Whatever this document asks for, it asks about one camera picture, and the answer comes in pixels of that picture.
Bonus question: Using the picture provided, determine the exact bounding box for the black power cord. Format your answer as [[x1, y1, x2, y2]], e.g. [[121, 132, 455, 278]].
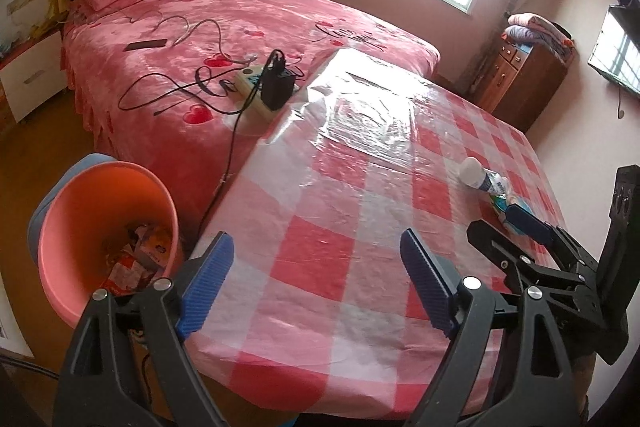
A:
[[197, 92, 268, 238]]

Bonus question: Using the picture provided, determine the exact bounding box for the black looping cable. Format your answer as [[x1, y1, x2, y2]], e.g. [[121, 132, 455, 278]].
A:
[[117, 19, 261, 118]]

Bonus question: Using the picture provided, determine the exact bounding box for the bed with pink bedspread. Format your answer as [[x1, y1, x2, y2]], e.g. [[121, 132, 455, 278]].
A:
[[60, 0, 441, 248]]

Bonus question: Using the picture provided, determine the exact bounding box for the wall-mounted television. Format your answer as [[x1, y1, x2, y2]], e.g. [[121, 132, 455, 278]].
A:
[[587, 6, 640, 95]]

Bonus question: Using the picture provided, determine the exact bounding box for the brown wooden cabinet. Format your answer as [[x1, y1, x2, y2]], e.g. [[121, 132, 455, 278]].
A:
[[472, 38, 576, 132]]

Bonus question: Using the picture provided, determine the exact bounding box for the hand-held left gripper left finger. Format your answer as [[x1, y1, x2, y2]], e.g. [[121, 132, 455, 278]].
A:
[[52, 231, 236, 427]]

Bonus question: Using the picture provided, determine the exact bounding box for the white drawer cabinet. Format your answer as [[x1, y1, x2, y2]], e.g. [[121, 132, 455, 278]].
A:
[[0, 27, 66, 125]]

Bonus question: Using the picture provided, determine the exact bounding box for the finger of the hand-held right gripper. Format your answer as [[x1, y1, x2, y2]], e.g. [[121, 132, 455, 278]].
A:
[[504, 203, 601, 280], [466, 219, 587, 294]]

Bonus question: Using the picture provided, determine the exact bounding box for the red white checked tablecloth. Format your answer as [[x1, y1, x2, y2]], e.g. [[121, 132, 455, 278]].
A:
[[185, 48, 568, 413]]

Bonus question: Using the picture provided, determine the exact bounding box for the beige power strip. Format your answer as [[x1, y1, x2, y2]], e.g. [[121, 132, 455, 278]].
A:
[[220, 67, 308, 122]]

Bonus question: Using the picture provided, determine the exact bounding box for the black phone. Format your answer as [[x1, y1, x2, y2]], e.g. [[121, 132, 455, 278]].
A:
[[124, 38, 168, 52]]

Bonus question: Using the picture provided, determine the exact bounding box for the stack of folded blankets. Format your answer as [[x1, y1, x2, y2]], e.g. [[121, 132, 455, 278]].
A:
[[502, 12, 576, 52]]

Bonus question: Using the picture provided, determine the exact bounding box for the orange plastic bin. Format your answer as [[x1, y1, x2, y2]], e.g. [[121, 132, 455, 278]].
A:
[[37, 161, 182, 328]]

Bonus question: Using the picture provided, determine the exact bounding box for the blue plastic stool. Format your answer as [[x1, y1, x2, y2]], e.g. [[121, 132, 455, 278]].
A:
[[27, 152, 116, 268]]

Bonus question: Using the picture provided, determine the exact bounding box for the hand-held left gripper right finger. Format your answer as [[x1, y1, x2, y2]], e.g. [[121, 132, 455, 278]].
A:
[[399, 228, 586, 427]]

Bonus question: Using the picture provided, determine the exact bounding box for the grey cable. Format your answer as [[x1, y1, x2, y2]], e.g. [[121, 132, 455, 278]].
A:
[[0, 353, 63, 380]]

